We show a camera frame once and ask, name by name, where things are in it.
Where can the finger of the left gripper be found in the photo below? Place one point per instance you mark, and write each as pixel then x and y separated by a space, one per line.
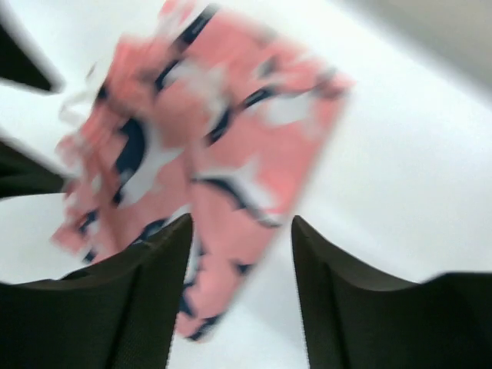
pixel 22 176
pixel 23 61

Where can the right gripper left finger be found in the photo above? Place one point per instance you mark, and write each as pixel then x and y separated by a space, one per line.
pixel 118 313

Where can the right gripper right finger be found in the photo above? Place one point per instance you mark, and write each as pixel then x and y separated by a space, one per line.
pixel 356 316

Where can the pink shark print shorts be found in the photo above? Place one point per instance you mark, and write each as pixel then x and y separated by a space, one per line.
pixel 213 116

